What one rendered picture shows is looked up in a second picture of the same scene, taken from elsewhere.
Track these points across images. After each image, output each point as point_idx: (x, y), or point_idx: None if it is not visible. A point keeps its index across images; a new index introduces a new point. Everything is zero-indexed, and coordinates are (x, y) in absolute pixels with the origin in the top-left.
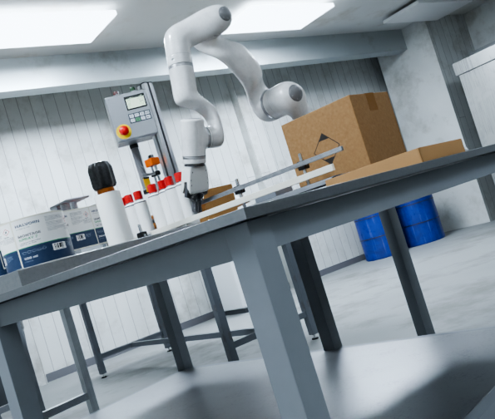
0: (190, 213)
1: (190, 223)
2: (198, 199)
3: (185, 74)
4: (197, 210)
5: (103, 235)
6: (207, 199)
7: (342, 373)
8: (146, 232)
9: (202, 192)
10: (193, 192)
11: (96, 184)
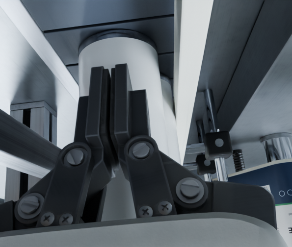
0: (150, 108)
1: (153, 56)
2: (99, 169)
3: None
4: (128, 81)
5: None
6: (7, 140)
7: None
8: (212, 151)
9: (44, 226)
10: (226, 230)
11: None
